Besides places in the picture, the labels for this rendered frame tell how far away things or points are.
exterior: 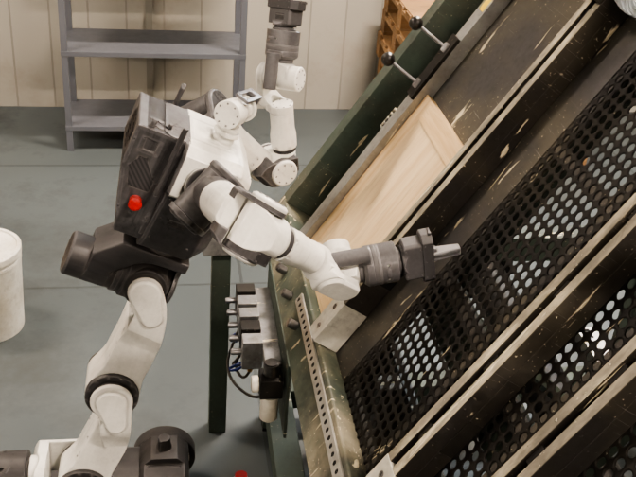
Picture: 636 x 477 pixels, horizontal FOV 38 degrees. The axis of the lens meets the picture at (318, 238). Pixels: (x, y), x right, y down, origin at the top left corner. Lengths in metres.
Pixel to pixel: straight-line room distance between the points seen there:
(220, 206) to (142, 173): 0.40
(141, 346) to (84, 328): 1.42
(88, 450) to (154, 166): 0.92
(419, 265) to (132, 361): 0.89
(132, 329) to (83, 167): 2.81
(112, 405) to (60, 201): 2.42
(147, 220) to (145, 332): 0.34
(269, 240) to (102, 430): 1.02
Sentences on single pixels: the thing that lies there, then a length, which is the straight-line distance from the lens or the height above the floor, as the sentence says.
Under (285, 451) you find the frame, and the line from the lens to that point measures 3.04.
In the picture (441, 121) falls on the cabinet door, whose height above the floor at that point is 1.36.
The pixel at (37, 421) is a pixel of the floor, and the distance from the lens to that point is 3.47.
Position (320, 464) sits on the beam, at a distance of 2.05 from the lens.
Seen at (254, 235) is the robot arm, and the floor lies 1.38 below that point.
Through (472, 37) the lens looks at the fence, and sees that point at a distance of 2.52.
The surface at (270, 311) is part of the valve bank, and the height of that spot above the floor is 0.74.
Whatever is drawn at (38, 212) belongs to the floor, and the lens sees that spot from 4.74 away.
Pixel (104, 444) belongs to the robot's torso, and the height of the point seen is 0.45.
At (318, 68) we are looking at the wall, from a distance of 5.91.
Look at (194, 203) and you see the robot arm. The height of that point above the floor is 1.31.
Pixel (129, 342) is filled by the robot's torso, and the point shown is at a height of 0.79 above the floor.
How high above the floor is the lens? 2.26
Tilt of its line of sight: 30 degrees down
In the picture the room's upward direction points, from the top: 5 degrees clockwise
